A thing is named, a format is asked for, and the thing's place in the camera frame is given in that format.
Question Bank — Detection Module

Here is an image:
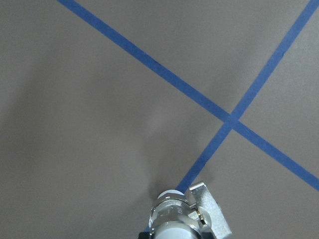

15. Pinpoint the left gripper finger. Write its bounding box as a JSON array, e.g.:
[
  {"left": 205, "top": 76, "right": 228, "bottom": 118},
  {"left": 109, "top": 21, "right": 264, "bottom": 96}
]
[{"left": 138, "top": 232, "right": 153, "bottom": 239}]

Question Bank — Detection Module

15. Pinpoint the white PPR valve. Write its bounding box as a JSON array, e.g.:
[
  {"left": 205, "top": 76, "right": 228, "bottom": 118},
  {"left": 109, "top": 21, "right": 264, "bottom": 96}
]
[{"left": 148, "top": 182, "right": 232, "bottom": 239}]

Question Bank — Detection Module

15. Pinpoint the brown paper table cover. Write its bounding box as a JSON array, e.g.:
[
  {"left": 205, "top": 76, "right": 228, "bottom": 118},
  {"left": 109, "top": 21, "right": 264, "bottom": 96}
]
[{"left": 0, "top": 0, "right": 319, "bottom": 239}]

